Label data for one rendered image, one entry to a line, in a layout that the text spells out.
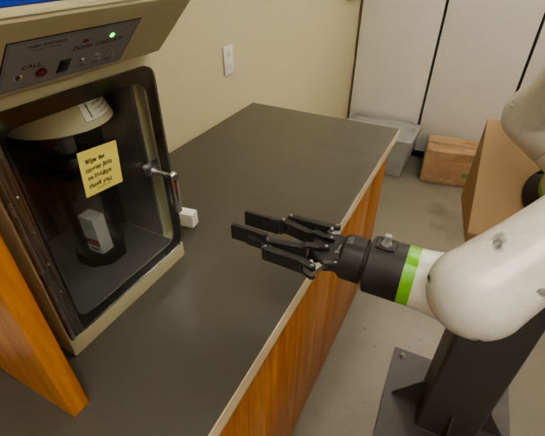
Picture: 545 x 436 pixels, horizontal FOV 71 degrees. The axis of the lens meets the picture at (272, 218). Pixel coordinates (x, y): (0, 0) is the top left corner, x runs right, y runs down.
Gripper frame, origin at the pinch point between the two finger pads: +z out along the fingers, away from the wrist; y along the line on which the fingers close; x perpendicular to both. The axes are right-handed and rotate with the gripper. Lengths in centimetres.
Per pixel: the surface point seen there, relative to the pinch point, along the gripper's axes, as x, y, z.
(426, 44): 13, -285, 9
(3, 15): -35.6, 24.3, 12.1
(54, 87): -25.1, 13.9, 23.6
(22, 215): -10.5, 24.8, 22.6
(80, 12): -35.1, 15.8, 12.3
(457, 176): 98, -251, -37
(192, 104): 7, -69, 66
